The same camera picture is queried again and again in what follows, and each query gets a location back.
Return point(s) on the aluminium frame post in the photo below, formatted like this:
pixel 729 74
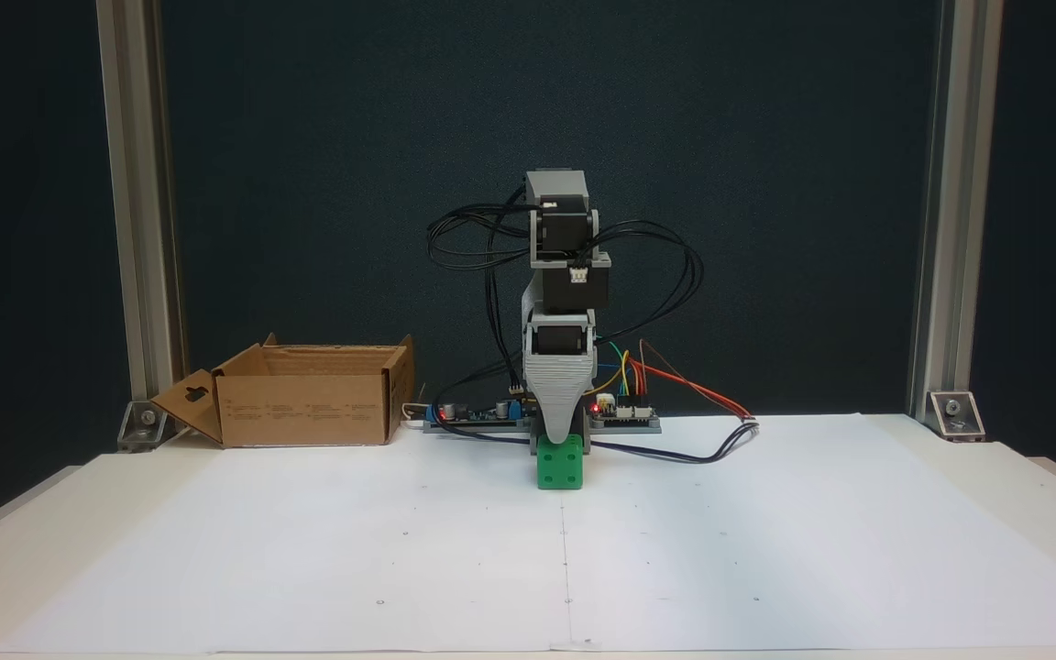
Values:
pixel 138 183
pixel 954 183

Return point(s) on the blue circuit board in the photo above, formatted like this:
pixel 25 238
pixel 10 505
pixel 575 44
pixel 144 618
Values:
pixel 482 417

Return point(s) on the circuit board with white connectors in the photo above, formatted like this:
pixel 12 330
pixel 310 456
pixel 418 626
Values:
pixel 629 414

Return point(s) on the metal corner bracket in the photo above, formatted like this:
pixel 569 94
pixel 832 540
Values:
pixel 145 423
pixel 956 414

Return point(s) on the brown cardboard box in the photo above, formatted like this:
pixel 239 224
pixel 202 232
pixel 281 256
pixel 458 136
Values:
pixel 308 408

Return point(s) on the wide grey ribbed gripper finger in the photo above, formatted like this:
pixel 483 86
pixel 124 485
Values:
pixel 560 385

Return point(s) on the green dice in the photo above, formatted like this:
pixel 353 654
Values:
pixel 560 466

